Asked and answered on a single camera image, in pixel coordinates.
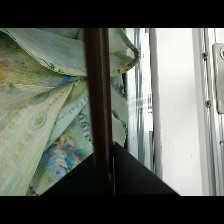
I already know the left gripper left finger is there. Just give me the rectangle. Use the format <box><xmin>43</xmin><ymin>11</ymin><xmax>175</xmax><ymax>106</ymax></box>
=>
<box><xmin>41</xmin><ymin>146</ymin><xmax>113</xmax><ymax>197</ymax></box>

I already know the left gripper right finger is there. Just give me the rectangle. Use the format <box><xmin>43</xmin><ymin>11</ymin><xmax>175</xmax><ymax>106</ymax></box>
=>
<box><xmin>113</xmin><ymin>141</ymin><xmax>181</xmax><ymax>197</ymax></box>

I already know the pale green printed shirt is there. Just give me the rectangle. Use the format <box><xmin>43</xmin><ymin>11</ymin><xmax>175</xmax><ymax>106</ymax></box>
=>
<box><xmin>0</xmin><ymin>27</ymin><xmax>141</xmax><ymax>197</ymax></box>

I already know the silver frame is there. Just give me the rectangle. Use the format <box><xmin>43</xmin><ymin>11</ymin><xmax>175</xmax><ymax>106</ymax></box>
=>
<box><xmin>125</xmin><ymin>27</ymin><xmax>224</xmax><ymax>197</ymax></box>

